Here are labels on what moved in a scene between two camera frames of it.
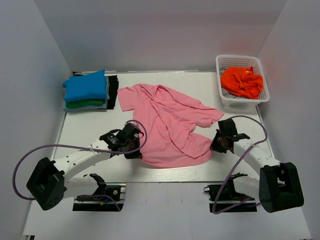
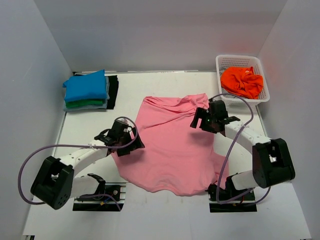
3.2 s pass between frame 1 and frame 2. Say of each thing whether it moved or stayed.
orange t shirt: stayed
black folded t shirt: stayed
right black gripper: moved
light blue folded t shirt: stayed
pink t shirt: moved
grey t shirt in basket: stayed
